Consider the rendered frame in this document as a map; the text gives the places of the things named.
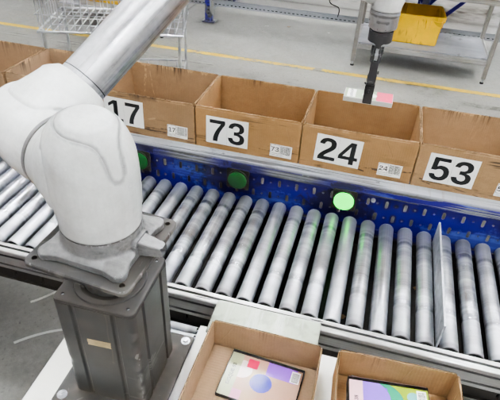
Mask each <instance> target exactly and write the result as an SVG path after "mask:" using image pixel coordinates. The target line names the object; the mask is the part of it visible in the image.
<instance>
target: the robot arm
mask: <svg viewBox="0 0 500 400"><path fill-rule="evenodd" d="M362 1H365V2H367V3H369V4H371V9H370V15H369V18H370V19H369V23H368V24H369V25H368V26H369V32H368V37H367V39H368V40H369V41H370V42H371V43H374V44H375V45H372V46H371V58H370V62H371V66H370V70H369V73H368V74H367V81H366V82H364V84H366V85H365V89H364V93H363V101H362V103H365V104H371V101H372V97H373V93H374V89H375V81H376V77H377V75H378V74H379V71H377V70H378V66H379V63H380V62H381V59H382V55H383V53H384V47H383V45H384V44H390V43H391V41H392V39H393V35H394V31H395V30H396V29H397V27H398V21H399V18H400V15H401V10H402V7H403V5H404V3H405V1H406V0H362ZM189 2H190V0H122V1H121V2H120V3H119V4H118V5H117V6H116V7H115V9H114V10H113V11H112V12H111V13H110V14H109V15H108V16H107V17H106V19H105V20H104V21H103V22H102V23H101V24H100V25H99V26H98V27H97V28H96V30H95V31H93V32H92V34H91V35H89V36H88V38H87V39H86V40H85V41H84V42H83V43H82V44H81V45H80V46H79V47H78V48H77V49H76V51H75V52H74V53H73V54H72V55H71V56H70V57H69V58H68V59H67V61H66V62H65V63H64V64H63V65H62V64H60V63H50V64H45V65H42V66H41V67H40V68H38V69H36V70H35V71H34V72H32V73H30V74H29V75H27V76H26V77H24V78H22V79H19V80H18V81H15V82H11V83H7V84H6V85H4V86H2V87H0V156H1V157H2V159H3V160H4V161H5V162H6V163H7V164H9V165H10V166H11V167H12V168H13V169H14V170H15V171H16V172H18V173H19V174H20V175H22V176H23V177H25V178H26V179H28V180H30V181H31V182H32V183H33V184H34V185H35V187H36V188H37V189H38V190H39V192H40V193H41V195H42V196H43V198H44V200H45V201H46V202H47V203H48V205H49V207H51V208H52V209H53V210H54V213H55V215H56V219H57V221H58V225H59V229H60V230H59V232H58V233H57V234H56V235H55V236H54V237H53V238H52V239H50V240H49V241H47V242H46V243H44V244H42V245H41V246H40V247H39V248H38V255H39V257H40V259H42V260H51V261H57V262H60V263H65V264H67V265H70V266H72V267H77V268H80V269H83V270H85V271H89V272H92V273H95V274H98V275H102V276H104V277H106V278H107V279H108V280H109V281H111V282H113V283H122V282H124V281H125V280H126V279H127V278H128V275H129V270H130V268H131V267H132V266H133V264H134V263H135V262H136V260H137V259H138V257H139V256H151V257H159V258H160V257H163V256H164V254H165V253H166V252H165V249H167V245H166V244H165V243H164V242H163V241H161V240H158V239H156V238H155V237H154V236H155V235H156V234H157V233H159V232H160V231H162V230H163V228H164V221H163V219H162V218H161V217H153V216H147V215H143V214H142V183H141V175H140V164H139V158H138V154H137V147H136V145H135V143H134V140H133V137H132V135H131V133H130V132H129V130H128V128H127V127H126V125H125V124H124V122H123V121H122V120H121V119H120V118H119V116H117V115H116V114H115V113H114V112H112V111H110V110H108V109H106V108H105V107H104V101H103V99H104V97H105V96H107V94H108V93H109V92H110V91H111V90H112V89H113V88H114V87H115V86H116V84H117V83H118V82H119V81H120V80H121V79H122V77H123V76H124V75H125V74H126V73H127V72H128V71H129V69H130V68H131V67H132V66H133V65H134V64H135V62H137V61H138V60H139V58H140V57H141V56H142V55H143V54H144V53H145V52H146V51H147V49H148V48H149V47H150V46H151V45H152V44H153V42H154V41H155V40H156V39H157V38H158V37H159V36H160V34H161V33H162V32H163V31H164V30H165V29H166V28H167V27H168V26H169V25H170V24H171V23H172V21H173V20H174V19H175V18H176V17H177V16H178V15H179V13H180V12H181V11H182V10H183V9H184V8H185V6H186V5H187V4H188V3H189ZM380 53H381V54H380Z"/></svg>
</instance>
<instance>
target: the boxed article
mask: <svg viewBox="0 0 500 400"><path fill-rule="evenodd" d="M363 93H364V90H360V89H355V88H349V87H346V89H345V92H344V97H343V101H348V102H358V103H362V101H363ZM393 97H394V95H393V94H385V93H380V92H374V93H373V97H372V101H371V104H368V105H373V106H382V107H387V108H391V107H392V104H393Z"/></svg>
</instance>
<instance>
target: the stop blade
mask: <svg viewBox="0 0 500 400"><path fill-rule="evenodd" d="M433 297H434V325H435V347H437V346H438V344H439V343H440V339H441V337H442V336H443V333H444V331H445V328H446V313H445V298H444V269H443V253H442V238H441V223H440V222H439V224H438V226H437V230H436V232H435V235H434V238H433Z"/></svg>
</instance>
